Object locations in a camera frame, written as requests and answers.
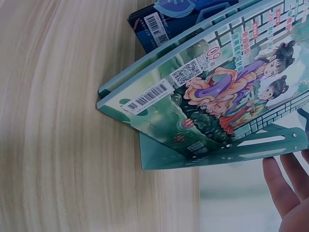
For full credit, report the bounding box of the person's right hand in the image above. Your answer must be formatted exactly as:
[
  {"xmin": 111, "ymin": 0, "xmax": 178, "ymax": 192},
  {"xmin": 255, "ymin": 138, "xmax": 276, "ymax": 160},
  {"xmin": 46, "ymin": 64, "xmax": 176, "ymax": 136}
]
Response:
[{"xmin": 262, "ymin": 148, "xmax": 309, "ymax": 232}]

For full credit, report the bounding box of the green metal bookend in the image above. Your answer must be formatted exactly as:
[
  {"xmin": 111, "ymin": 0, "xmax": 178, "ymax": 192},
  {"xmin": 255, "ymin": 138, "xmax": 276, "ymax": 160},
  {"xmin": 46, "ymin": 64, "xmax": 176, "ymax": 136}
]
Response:
[{"xmin": 139, "ymin": 123, "xmax": 309, "ymax": 171}]

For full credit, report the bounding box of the magazine with two illustrated girls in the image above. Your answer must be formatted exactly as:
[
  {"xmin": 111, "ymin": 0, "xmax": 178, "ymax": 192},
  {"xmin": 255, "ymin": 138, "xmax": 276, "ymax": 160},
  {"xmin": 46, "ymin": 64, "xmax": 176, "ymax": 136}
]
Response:
[{"xmin": 96, "ymin": 0, "xmax": 309, "ymax": 159}]

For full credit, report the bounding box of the green magazine with pale spine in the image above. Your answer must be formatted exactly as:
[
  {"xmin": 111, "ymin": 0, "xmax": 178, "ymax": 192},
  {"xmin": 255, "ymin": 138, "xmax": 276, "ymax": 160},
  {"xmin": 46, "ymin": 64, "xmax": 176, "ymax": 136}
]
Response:
[{"xmin": 98, "ymin": 0, "xmax": 268, "ymax": 98}]

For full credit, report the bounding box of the dark blue book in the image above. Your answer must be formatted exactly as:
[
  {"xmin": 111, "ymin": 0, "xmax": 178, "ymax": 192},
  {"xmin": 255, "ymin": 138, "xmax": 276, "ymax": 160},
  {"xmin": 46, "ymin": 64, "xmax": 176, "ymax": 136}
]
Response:
[{"xmin": 127, "ymin": 0, "xmax": 239, "ymax": 54}]

